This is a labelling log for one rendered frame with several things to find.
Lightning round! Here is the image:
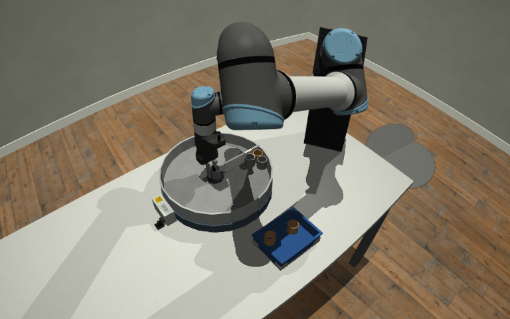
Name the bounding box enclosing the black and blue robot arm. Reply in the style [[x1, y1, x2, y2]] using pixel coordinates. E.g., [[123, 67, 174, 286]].
[[191, 22, 369, 130]]

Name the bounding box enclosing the bronze bushing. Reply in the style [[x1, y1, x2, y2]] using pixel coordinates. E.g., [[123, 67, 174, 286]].
[[264, 231, 276, 246], [287, 219, 299, 235], [253, 150, 263, 163]]

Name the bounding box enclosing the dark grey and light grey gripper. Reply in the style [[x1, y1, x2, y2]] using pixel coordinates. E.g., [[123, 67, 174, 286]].
[[193, 120, 226, 178]]

